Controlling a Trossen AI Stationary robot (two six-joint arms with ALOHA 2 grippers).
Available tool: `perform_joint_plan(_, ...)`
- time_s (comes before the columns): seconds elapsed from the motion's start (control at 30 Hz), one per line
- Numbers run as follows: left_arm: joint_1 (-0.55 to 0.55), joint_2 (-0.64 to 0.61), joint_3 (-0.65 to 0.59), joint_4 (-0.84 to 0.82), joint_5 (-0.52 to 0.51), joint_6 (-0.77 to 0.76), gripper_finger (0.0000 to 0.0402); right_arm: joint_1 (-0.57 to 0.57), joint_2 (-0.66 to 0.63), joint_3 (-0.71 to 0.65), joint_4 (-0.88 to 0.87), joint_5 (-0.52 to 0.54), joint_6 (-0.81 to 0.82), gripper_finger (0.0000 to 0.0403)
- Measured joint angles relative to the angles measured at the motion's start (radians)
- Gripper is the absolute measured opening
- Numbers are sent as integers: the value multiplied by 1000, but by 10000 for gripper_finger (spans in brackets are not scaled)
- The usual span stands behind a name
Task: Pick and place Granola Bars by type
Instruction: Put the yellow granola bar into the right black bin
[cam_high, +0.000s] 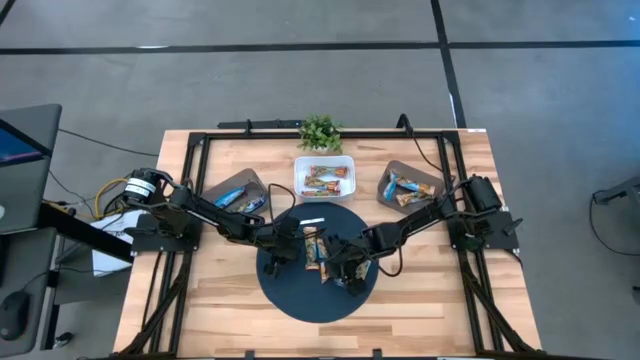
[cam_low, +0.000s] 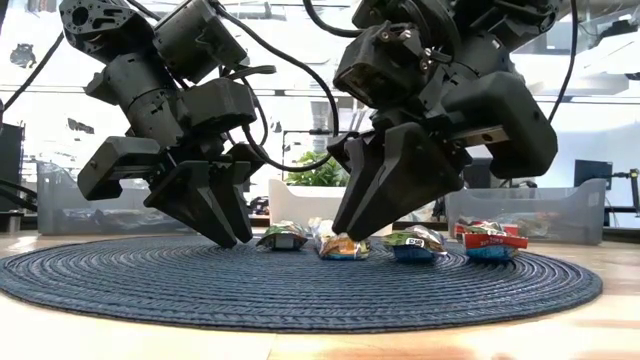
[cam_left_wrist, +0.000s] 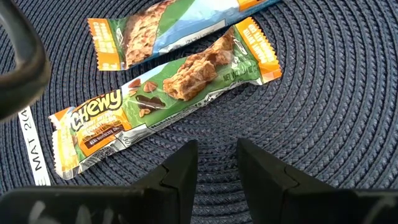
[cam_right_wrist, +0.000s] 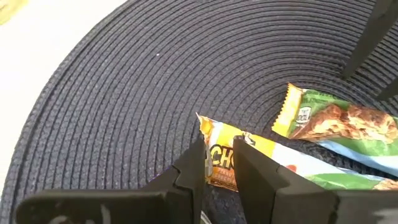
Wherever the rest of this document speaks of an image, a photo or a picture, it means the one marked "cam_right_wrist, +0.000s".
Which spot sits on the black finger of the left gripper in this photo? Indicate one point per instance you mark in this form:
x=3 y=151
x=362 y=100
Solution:
x=391 y=91
x=370 y=37

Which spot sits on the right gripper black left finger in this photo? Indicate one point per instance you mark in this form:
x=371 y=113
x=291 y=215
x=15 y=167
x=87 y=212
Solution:
x=140 y=205

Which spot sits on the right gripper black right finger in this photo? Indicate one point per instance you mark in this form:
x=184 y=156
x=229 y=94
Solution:
x=295 y=205

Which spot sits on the orange Chewy granola bar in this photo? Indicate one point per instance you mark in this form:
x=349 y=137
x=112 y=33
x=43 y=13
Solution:
x=335 y=124
x=219 y=146

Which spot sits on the round dark blue woven mat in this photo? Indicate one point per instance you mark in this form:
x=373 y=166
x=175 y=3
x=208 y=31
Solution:
x=155 y=93

